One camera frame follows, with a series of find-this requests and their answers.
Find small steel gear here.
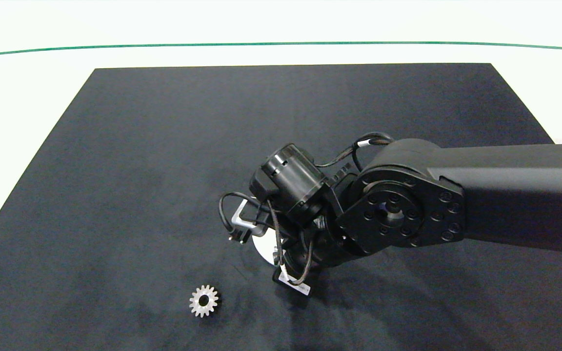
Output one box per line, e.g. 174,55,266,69
189,285,219,318

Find round white plate with pins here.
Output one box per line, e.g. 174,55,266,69
251,236,281,264

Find dark rectangular mat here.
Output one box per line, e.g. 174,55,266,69
0,63,562,351

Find boxy wrist camera shiny side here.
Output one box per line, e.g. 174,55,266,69
231,201,268,240

